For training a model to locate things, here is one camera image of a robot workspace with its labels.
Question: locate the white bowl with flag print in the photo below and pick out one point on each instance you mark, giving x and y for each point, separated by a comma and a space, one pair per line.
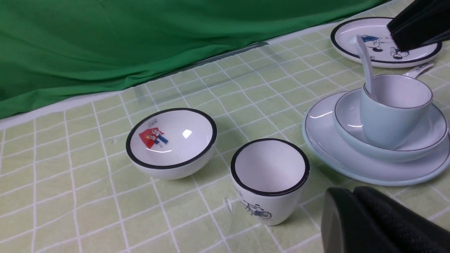
173, 143

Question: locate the white printed ceramic spoon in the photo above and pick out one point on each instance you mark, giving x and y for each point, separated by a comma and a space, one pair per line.
416, 71

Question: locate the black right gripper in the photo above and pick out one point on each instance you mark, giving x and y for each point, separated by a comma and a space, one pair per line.
422, 23

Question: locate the light blue cup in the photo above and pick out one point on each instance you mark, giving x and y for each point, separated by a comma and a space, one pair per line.
391, 106

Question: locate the light blue shallow bowl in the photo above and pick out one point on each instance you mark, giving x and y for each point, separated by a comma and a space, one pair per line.
429, 138

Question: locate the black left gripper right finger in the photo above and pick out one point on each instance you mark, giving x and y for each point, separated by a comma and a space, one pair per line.
408, 231

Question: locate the light blue large plate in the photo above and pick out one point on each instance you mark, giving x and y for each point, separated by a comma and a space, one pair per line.
325, 142

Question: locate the white black-rimmed bicycle cup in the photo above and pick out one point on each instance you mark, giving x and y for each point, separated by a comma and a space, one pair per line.
269, 176

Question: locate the black-rimmed cartoon plate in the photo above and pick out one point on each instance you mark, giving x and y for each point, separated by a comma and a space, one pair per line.
378, 41

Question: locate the green backdrop cloth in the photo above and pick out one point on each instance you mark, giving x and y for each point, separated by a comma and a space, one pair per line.
51, 50

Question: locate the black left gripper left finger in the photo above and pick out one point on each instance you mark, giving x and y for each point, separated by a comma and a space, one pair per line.
347, 227

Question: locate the green checkered tablecloth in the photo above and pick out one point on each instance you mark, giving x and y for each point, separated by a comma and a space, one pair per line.
67, 185

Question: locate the light blue ceramic spoon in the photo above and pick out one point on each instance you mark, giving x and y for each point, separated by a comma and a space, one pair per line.
367, 66

